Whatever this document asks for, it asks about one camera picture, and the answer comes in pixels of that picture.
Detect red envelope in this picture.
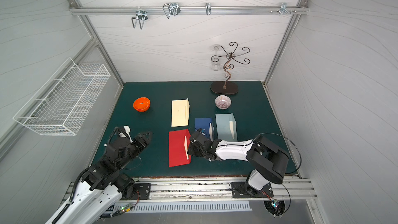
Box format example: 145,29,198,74
169,129,191,168

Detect dark blue envelope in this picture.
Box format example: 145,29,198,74
195,118,214,141

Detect light blue envelope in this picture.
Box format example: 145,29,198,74
216,113,237,142

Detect cream envelope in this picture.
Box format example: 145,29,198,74
171,99,190,127

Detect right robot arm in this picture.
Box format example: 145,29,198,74
186,129,289,193

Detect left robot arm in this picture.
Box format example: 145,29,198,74
48,127,152,224

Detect orange plastic bowl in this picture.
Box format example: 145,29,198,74
133,97,151,112

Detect striped ceramic bowl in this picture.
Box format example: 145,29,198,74
215,95,232,110

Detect dark jewelry stand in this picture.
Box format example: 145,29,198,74
210,41,251,95

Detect metal hook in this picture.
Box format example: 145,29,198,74
131,8,148,30
205,3,211,16
269,3,297,15
162,2,181,19

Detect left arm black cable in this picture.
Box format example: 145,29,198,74
105,127,131,147

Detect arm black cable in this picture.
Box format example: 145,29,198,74
105,127,131,147
253,132,302,175

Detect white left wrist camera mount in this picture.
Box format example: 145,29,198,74
123,125,131,139

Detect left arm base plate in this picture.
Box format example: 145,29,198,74
122,183,151,200

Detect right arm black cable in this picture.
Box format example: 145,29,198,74
253,132,302,175

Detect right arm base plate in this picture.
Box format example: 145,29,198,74
229,181,274,199

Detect white wire basket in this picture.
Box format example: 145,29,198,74
13,58,110,136

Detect aluminium crossbar rail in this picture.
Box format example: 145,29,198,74
69,5,309,16

